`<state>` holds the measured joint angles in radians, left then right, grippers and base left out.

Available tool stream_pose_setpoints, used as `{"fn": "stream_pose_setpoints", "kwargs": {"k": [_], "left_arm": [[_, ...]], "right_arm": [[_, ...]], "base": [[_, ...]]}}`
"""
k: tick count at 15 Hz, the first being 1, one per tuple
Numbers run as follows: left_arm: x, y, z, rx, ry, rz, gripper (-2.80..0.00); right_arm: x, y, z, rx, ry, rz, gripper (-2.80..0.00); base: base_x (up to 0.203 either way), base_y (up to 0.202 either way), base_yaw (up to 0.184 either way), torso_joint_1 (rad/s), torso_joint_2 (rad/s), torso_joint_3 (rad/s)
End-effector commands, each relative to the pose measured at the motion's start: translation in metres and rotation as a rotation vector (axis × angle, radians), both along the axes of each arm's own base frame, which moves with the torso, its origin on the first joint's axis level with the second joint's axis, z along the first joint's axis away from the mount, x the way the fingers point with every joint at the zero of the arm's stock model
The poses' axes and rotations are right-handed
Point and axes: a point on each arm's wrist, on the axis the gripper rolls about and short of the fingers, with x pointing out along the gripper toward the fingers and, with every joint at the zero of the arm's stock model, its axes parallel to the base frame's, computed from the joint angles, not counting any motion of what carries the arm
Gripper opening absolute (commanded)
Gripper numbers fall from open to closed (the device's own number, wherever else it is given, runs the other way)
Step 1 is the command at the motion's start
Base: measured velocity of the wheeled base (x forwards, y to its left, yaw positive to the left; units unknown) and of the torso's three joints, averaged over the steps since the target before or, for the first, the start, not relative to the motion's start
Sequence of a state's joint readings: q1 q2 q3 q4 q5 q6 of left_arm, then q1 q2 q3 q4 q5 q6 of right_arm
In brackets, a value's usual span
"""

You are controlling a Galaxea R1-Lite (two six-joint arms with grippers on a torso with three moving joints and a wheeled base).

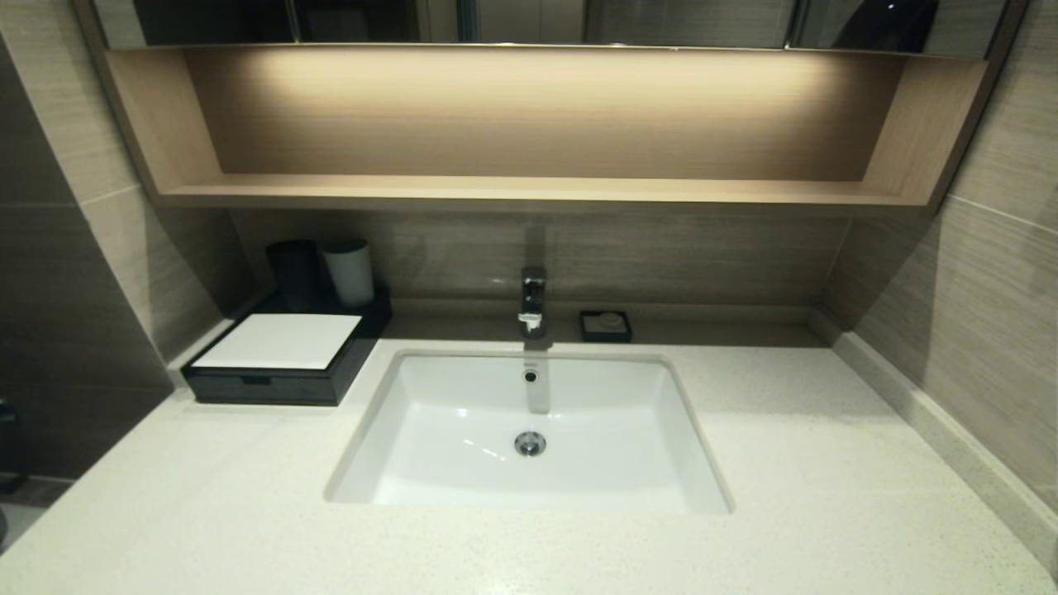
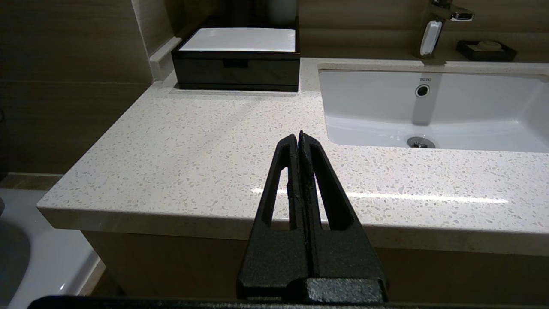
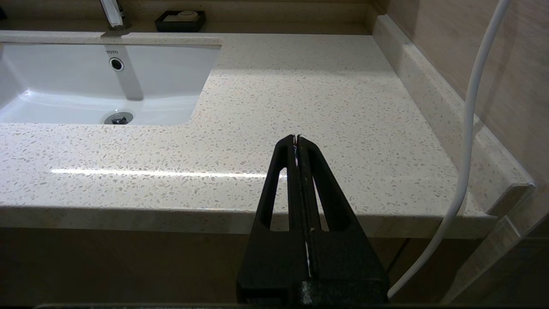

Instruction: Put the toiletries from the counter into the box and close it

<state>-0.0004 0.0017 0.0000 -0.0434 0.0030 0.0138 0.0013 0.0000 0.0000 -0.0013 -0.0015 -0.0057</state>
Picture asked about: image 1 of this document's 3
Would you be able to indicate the dark grey tumbler cup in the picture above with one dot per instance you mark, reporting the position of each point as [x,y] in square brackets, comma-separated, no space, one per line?
[295,277]

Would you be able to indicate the black tray box white lid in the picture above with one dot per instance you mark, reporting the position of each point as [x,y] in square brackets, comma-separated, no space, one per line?
[364,330]

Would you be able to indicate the chrome faucet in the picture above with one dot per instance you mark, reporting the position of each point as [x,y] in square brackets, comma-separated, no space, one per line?
[532,302]

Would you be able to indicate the black soap dish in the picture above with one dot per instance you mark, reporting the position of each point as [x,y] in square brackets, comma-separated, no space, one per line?
[587,330]

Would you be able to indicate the round pale soap bar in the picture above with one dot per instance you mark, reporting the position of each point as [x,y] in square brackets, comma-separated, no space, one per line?
[611,319]

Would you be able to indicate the chrome sink drain plug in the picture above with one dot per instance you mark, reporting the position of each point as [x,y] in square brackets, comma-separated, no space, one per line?
[530,444]

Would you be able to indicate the white ceramic sink basin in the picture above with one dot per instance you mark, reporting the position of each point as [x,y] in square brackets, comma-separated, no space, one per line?
[612,430]

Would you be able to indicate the white cup with dark rim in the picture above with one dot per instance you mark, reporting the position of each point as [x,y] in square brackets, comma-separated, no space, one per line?
[350,277]

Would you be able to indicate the mirror cabinet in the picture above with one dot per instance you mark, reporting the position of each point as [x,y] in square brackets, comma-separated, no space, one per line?
[661,21]

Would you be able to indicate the light wooden wall shelf niche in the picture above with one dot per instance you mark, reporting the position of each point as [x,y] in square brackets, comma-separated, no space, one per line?
[529,192]

